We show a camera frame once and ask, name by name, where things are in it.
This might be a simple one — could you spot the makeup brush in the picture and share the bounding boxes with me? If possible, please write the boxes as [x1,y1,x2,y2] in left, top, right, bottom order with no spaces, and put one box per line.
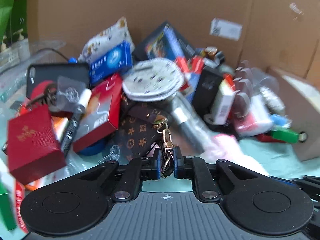
[157,92,219,154]

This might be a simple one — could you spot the brown monogram pouch with clasp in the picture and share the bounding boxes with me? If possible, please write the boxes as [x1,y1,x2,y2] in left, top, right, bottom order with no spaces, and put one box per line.
[117,102,176,179]

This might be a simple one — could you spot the brown glasses case white stripes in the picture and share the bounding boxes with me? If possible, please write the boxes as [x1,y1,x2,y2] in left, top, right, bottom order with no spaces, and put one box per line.
[233,60,253,118]

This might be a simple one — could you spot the green small box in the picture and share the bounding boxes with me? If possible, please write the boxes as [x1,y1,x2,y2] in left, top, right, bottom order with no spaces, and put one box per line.
[270,127,299,144]

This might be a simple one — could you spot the red and white carton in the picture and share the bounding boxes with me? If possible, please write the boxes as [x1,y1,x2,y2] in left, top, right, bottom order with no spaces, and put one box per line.
[73,73,122,153]

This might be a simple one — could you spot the pink white zip bag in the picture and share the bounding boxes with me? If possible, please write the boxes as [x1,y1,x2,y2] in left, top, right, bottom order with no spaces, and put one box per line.
[234,95,273,137]

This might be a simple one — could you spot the black marker pen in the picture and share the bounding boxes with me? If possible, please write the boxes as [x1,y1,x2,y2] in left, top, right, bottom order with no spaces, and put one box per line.
[61,88,92,157]

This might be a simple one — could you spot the white barcode box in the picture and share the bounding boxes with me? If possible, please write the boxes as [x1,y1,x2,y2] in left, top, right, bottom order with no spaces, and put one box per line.
[211,80,235,125]

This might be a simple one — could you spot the brown open cardboard box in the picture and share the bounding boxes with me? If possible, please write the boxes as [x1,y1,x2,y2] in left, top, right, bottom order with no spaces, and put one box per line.
[267,67,319,161]

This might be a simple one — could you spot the round white patterned pouch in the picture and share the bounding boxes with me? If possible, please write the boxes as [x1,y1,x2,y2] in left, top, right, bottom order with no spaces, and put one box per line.
[122,58,184,102]

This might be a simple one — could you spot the tall black box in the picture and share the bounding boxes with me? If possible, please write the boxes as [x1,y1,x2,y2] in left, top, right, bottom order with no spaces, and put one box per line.
[191,66,223,117]

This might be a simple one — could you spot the blue medicine box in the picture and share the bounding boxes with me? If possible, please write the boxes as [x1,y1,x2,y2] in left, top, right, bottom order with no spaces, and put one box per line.
[89,41,133,85]

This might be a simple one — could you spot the red gift box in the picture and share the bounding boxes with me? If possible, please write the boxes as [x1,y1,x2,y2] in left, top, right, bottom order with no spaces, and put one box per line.
[7,105,66,185]

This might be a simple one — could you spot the black charger box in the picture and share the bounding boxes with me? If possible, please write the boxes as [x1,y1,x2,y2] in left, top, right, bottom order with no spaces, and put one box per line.
[132,21,196,61]

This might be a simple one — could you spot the white patterned fabric pouch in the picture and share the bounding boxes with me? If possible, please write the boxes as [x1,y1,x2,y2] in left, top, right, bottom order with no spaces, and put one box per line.
[78,17,135,63]

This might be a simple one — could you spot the white shipping label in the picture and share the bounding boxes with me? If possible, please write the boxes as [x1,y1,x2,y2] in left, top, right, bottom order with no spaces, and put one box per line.
[209,18,242,41]

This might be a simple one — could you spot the black phone case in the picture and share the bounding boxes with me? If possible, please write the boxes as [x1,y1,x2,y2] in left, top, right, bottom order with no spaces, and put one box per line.
[26,63,90,99]

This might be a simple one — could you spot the large cardboard box wall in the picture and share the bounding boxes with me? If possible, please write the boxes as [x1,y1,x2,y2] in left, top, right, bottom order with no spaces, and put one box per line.
[27,0,319,82]

